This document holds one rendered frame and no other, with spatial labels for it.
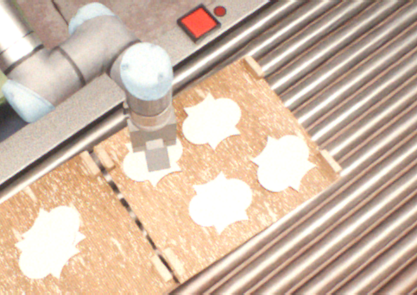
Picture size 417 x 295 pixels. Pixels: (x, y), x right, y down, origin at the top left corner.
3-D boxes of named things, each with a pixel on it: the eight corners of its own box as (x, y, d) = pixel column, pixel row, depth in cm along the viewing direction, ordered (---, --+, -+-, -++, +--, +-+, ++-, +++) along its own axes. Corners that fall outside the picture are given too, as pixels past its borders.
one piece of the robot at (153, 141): (129, 152, 88) (135, 182, 104) (184, 141, 89) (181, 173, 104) (117, 87, 92) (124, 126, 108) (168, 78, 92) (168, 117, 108)
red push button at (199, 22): (180, 23, 130) (180, 20, 128) (200, 10, 131) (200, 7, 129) (196, 40, 128) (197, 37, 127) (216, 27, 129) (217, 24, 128)
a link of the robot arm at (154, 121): (176, 112, 88) (126, 122, 88) (175, 124, 92) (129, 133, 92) (167, 72, 90) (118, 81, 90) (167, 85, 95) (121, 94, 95)
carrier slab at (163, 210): (92, 149, 120) (91, 147, 119) (244, 59, 125) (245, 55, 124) (180, 284, 111) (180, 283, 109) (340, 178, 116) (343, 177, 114)
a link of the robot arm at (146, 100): (146, 27, 81) (184, 64, 78) (148, 64, 91) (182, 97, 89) (104, 58, 79) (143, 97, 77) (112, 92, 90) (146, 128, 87)
